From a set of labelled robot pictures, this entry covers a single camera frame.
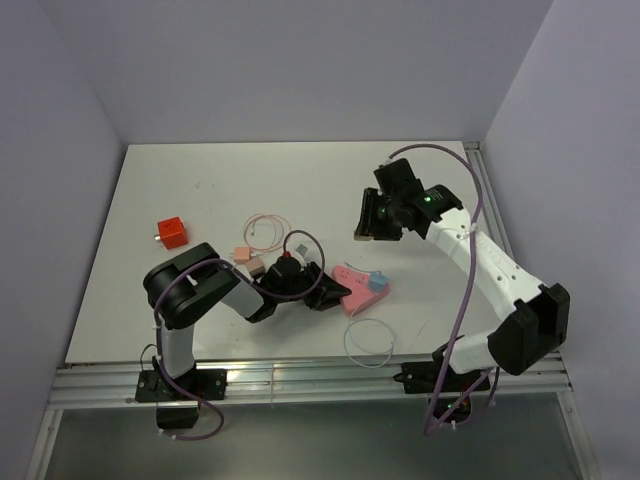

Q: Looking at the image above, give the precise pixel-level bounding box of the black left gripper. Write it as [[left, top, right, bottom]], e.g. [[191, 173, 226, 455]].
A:
[[275, 262, 349, 311]]

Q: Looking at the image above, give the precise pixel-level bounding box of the pink triangular power strip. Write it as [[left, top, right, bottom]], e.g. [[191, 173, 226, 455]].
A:
[[332, 265, 391, 317]]

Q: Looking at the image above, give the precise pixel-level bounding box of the blue charger plug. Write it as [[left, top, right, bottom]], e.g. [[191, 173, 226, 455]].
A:
[[368, 272, 388, 293]]

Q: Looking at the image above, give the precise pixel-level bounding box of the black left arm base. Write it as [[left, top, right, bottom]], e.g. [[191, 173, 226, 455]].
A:
[[134, 360, 227, 433]]

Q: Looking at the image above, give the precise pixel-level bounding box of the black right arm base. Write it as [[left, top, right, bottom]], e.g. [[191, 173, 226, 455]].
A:
[[393, 361, 482, 423]]

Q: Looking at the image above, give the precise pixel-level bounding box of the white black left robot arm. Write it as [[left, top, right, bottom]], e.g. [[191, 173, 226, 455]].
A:
[[143, 243, 352, 399]]

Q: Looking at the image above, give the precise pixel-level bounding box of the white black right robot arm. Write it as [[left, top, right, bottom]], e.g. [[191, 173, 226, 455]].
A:
[[354, 159, 570, 390]]

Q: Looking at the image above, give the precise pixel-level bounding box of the brown charger plug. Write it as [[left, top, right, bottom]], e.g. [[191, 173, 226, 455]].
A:
[[245, 257, 265, 279]]

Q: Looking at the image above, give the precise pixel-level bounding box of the pink charger plug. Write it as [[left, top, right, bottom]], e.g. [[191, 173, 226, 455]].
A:
[[232, 246, 253, 264]]

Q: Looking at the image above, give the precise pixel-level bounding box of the red cube adapter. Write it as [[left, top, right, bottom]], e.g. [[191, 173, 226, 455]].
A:
[[154, 217, 189, 250]]

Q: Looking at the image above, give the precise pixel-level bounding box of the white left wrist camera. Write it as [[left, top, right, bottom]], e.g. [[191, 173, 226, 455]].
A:
[[291, 244, 308, 268]]

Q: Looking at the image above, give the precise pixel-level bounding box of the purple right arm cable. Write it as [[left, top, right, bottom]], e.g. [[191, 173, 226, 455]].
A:
[[384, 143, 501, 437]]

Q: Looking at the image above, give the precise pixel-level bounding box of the aluminium table frame rail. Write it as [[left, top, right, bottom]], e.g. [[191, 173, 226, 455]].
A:
[[44, 141, 601, 480]]

